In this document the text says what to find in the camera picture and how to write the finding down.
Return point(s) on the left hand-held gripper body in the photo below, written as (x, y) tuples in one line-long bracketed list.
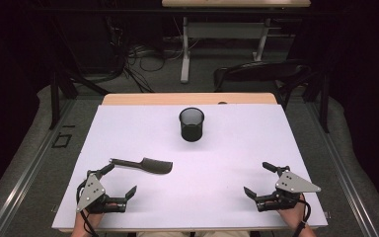
[(91, 194)]

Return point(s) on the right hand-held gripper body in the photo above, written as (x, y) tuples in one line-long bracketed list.
[(291, 185)]

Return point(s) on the black spatula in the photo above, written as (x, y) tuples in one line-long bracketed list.
[(154, 166)]

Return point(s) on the black mesh pen cup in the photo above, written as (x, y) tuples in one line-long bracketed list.
[(191, 126)]

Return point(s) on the person's left hand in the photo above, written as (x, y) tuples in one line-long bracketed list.
[(90, 220)]

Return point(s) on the person's right hand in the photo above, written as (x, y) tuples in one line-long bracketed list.
[(292, 215)]

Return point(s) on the white table sheet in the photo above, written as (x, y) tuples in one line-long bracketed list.
[(210, 164)]

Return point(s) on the black tape square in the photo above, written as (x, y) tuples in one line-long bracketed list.
[(61, 140)]

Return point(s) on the black tape strip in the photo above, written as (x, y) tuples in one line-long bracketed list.
[(68, 126)]

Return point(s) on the black metal stand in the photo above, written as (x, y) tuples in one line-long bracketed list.
[(324, 102), (55, 98)]

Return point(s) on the black chair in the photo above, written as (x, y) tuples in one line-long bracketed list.
[(263, 72)]

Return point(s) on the wooden table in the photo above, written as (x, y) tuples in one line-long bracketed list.
[(177, 98)]

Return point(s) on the white-legged wooden desk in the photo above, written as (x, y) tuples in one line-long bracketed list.
[(230, 29)]

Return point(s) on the metal floor rail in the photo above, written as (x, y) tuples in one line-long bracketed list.
[(342, 171), (29, 171)]

